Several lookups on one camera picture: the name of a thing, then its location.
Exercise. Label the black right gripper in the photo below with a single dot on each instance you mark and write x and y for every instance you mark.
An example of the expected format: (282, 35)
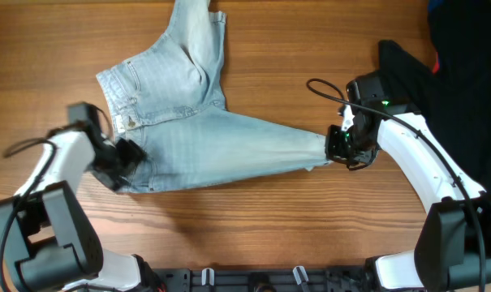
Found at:
(342, 147)

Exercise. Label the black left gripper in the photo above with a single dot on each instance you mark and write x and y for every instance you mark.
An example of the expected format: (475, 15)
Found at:
(118, 163)

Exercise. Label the light blue denim shorts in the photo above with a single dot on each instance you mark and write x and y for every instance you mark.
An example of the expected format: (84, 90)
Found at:
(169, 101)

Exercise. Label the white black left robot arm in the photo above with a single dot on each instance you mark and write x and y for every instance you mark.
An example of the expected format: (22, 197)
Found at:
(47, 242)

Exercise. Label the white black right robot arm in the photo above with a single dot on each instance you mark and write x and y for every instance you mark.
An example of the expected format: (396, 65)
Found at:
(454, 247)

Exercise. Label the dark navy garment pile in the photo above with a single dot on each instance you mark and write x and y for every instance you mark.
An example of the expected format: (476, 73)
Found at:
(455, 99)

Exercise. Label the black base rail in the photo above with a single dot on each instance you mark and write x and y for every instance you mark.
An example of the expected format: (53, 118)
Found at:
(298, 279)

